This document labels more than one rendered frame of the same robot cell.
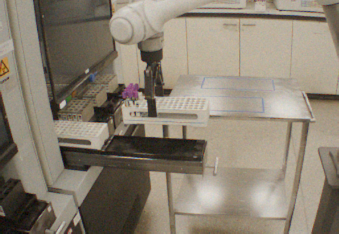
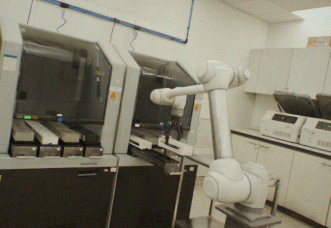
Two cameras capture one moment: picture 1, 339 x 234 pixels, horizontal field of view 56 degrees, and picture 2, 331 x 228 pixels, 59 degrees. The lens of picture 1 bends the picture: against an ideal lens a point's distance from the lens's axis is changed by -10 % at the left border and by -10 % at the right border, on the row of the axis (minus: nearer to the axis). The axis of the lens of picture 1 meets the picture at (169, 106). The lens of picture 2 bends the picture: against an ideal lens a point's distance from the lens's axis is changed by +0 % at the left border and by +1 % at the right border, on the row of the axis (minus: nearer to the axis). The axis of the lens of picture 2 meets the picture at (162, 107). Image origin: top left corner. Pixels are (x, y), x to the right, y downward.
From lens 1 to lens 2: 1.44 m
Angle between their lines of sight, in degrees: 45
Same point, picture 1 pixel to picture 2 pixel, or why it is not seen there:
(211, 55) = (307, 185)
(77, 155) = (133, 148)
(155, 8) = (166, 91)
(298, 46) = not seen: outside the picture
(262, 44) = not seen: outside the picture
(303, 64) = not seen: outside the picture
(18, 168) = (102, 132)
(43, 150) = (118, 136)
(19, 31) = (126, 87)
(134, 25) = (155, 94)
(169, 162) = (156, 160)
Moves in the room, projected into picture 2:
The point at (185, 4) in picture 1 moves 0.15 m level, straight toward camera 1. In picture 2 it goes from (175, 92) to (160, 89)
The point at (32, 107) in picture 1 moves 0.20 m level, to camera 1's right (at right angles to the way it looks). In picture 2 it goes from (121, 117) to (139, 121)
